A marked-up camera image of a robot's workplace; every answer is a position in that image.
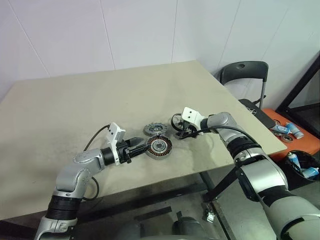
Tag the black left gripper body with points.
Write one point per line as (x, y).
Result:
(123, 151)

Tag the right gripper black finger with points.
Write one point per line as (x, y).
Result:
(181, 126)
(183, 136)

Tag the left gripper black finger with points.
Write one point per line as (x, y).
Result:
(136, 142)
(136, 151)

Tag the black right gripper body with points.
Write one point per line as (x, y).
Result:
(190, 130)

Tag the black ring part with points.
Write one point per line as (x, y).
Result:
(173, 122)

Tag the grey copper-wound motor stator housing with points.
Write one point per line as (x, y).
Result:
(159, 145)

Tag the grey toothed gear disc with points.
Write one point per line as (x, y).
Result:
(156, 129)

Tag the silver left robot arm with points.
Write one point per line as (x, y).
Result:
(75, 175)

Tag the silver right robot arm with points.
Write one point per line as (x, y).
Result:
(225, 122)

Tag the long black tape strip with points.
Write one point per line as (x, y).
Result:
(152, 213)

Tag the silver spoked metal wheel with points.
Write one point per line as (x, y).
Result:
(251, 109)

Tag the short black tape strip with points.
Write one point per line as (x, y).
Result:
(179, 215)

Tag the black folding chair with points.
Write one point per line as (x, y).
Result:
(245, 71)

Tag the dark rounded grey shape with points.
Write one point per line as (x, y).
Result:
(186, 226)

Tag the blue white tube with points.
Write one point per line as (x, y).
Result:
(281, 129)
(310, 172)
(295, 130)
(293, 161)

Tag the steel ball bearing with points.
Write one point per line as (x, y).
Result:
(287, 138)

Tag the black waste bin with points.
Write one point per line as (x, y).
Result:
(292, 180)

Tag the orange tray with parts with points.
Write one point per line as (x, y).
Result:
(310, 142)

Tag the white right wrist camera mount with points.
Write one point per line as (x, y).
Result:
(190, 115)

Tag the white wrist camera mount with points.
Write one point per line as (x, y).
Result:
(113, 131)
(190, 115)

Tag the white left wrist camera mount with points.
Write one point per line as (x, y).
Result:
(113, 131)

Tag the black metal table frame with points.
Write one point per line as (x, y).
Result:
(220, 185)

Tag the silver table foot bracket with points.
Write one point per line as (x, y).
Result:
(210, 216)

